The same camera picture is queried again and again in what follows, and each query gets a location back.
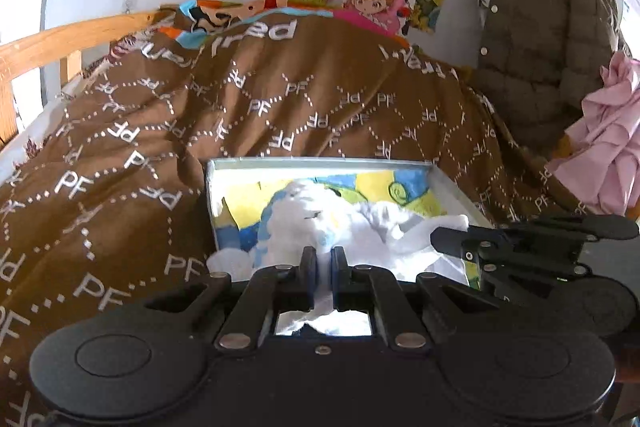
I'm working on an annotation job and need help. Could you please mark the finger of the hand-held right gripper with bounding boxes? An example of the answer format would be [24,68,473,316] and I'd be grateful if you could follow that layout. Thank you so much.
[430,213,640,258]
[460,238,593,304]

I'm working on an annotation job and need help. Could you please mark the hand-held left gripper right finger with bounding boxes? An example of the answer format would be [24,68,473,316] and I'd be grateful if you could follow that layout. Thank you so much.
[331,246,501,350]

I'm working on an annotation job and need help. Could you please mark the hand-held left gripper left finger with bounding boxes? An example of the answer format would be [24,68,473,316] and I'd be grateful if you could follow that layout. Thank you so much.
[142,246,319,350]

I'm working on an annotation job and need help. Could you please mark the white fluffy knit cloth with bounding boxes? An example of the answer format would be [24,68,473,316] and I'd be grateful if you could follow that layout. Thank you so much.
[207,179,373,338]

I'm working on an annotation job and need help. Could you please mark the grey shallow tray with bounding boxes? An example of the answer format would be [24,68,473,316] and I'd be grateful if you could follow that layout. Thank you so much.
[205,157,483,290]

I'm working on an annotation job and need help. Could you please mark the pink cloth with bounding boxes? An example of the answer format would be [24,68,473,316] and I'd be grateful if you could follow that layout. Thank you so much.
[547,52,640,215]

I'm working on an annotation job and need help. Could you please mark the brown puffer jacket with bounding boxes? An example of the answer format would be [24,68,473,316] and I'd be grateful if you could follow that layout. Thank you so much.
[470,0,626,152]

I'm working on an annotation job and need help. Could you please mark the brown printed blanket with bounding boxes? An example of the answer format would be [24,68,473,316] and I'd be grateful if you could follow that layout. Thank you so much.
[0,0,601,427]

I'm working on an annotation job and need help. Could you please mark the white bed sheet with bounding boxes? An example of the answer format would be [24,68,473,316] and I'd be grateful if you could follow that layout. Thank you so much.
[0,104,71,188]

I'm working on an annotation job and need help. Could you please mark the window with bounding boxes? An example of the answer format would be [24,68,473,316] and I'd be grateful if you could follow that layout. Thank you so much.
[0,0,56,148]

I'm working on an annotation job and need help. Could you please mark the wooden bed rail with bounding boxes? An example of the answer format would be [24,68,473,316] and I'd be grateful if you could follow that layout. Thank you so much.
[0,9,166,148]

